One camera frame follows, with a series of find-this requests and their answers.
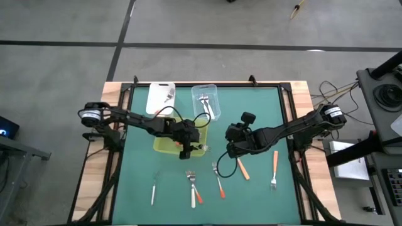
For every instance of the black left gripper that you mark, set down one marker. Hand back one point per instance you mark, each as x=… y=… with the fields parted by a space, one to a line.
x=186 y=133

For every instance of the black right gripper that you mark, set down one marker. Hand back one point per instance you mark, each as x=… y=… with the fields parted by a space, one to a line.
x=238 y=136

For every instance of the yellow translucent plastic bin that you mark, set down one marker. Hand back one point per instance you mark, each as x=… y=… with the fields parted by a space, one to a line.
x=163 y=149

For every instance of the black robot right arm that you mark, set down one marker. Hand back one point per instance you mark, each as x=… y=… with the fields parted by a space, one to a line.
x=292 y=127

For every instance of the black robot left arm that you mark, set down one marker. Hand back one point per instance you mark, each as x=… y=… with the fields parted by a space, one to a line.
x=138 y=120

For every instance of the clear plastic bin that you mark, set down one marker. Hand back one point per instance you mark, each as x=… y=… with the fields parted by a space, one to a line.
x=213 y=94

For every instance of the white plastic bin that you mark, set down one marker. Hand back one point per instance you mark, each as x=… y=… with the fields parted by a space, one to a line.
x=157 y=94

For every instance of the black table clamp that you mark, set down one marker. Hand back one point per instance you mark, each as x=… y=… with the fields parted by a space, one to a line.
x=135 y=79
x=252 y=79

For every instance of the green table mat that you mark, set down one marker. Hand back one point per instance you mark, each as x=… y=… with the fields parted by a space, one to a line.
x=257 y=213

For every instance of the black beam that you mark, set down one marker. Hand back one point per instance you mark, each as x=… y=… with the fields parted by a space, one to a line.
x=355 y=150

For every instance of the silver laptop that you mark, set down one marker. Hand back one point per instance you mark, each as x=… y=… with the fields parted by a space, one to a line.
x=351 y=171

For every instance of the grey equipment cart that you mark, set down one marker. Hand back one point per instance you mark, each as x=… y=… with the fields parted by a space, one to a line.
x=367 y=94

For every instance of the white paper sheet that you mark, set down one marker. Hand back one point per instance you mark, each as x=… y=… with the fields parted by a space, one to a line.
x=398 y=126

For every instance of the grey metal table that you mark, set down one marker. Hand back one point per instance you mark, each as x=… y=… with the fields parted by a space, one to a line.
x=25 y=148

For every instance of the keyboard with lit keys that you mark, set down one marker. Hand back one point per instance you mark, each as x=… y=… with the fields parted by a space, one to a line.
x=396 y=185

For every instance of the black pole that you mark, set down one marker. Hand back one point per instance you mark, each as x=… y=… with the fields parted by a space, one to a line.
x=387 y=65

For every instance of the black device with blue light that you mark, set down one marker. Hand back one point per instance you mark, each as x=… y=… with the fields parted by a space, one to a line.
x=11 y=124

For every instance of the black table frame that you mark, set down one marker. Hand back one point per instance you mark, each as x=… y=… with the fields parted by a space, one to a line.
x=113 y=188

